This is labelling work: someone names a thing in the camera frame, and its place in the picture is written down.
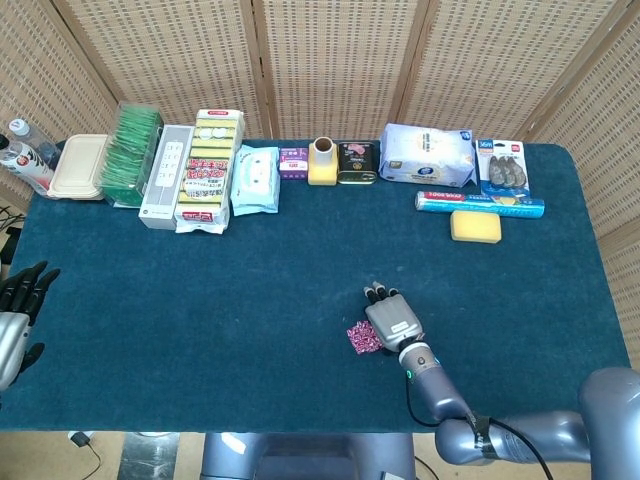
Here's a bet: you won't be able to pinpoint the gold black luncheon meat can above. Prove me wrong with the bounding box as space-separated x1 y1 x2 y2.
337 140 378 186

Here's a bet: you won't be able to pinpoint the yellow red snack pack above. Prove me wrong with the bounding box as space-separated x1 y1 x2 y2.
174 108 247 235

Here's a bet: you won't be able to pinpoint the teal felt table cover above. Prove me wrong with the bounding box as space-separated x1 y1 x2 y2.
0 139 640 434

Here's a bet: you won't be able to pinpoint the light blue wet wipes pack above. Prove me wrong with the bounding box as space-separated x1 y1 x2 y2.
230 144 281 217

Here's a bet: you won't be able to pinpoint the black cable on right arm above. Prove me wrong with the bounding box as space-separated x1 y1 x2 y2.
404 382 554 480

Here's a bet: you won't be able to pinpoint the yellow green scouring sponge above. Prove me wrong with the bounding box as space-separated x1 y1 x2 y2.
449 209 503 245

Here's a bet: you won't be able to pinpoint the silver metal table leg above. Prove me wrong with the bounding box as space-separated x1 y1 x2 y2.
121 432 181 480

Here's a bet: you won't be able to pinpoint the white roll with cardboard core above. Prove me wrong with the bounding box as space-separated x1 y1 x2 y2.
309 137 336 172

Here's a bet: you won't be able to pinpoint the white power strip box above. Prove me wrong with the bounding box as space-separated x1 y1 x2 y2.
138 124 196 231

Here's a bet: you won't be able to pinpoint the pack of metal discs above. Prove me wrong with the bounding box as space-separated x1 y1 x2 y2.
474 139 533 197

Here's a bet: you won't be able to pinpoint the grey robot torso base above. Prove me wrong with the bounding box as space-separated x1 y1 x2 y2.
199 432 417 480

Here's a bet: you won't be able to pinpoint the yellow sponge holding roll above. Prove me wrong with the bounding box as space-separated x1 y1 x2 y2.
307 149 339 187

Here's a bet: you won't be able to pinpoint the woven bamboo folding screen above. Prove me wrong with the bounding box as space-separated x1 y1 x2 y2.
0 0 640 351

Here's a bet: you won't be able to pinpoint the bottle with black white label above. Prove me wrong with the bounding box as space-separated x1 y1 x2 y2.
0 134 56 197

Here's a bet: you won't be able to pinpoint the small purple box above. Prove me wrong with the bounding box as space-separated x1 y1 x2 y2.
278 146 311 181

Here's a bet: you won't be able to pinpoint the clear box green tea bags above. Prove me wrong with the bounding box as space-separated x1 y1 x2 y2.
94 102 166 208

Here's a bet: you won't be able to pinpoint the blue cling wrap roll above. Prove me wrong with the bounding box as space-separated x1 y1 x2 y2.
414 189 546 221

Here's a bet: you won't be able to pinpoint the clear water bottle white cap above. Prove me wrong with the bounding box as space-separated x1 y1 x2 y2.
8 118 62 171

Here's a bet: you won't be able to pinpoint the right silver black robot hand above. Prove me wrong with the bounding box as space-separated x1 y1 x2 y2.
363 282 426 354

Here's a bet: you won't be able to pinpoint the white blue tissue pack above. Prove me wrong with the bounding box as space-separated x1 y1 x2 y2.
378 123 477 189

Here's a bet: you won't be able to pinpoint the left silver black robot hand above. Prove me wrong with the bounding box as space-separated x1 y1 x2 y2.
0 260 61 394

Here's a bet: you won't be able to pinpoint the black power adapter with cable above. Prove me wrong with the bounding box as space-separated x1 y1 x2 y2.
69 432 105 470

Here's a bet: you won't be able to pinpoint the beige lidded food container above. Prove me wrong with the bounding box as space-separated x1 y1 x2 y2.
48 133 110 202

